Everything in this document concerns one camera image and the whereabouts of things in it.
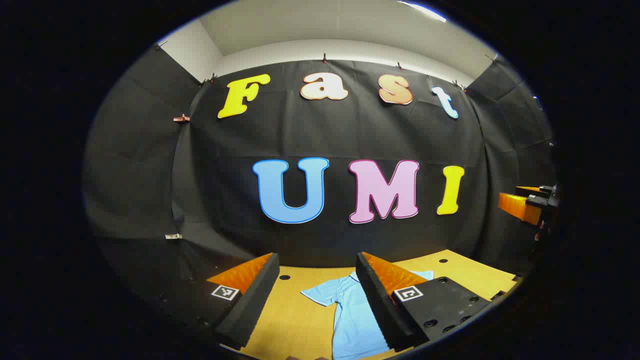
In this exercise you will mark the light blue T-shirt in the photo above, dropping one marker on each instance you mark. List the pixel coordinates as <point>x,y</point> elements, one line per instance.
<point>350,320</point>

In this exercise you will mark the small red clamp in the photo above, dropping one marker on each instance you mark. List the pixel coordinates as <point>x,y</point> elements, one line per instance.
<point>181,118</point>

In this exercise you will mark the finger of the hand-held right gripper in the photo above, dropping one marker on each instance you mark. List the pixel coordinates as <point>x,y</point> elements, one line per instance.
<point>529,189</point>
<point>520,207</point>

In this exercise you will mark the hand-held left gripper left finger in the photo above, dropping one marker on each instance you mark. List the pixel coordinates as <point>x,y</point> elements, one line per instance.
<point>255,300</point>

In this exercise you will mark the black backdrop cloth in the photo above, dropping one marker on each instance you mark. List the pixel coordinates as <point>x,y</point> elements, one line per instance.
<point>350,130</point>

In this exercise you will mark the small white tag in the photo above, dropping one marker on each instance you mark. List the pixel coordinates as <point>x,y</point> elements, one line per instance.
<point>173,236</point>

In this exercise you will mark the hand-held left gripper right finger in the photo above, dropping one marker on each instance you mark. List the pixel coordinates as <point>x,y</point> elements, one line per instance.
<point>375,300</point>

